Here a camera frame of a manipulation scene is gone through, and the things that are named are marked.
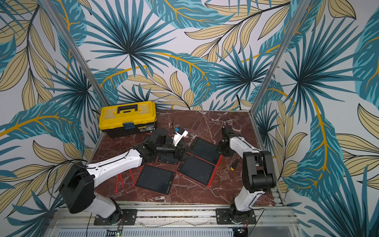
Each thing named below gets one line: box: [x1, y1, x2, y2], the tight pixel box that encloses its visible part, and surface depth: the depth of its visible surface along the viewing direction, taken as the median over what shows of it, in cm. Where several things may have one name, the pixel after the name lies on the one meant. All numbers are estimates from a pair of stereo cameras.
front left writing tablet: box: [132, 163, 177, 196], surface depth 88 cm
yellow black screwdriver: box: [230, 160, 239, 171], surface depth 91 cm
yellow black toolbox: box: [98, 100, 157, 139], surface depth 97 cm
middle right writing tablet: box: [175, 151, 217, 188], surface depth 91 cm
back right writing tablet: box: [190, 137, 223, 165], surface depth 103 cm
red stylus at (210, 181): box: [207, 160, 222, 189], surface depth 90 cm
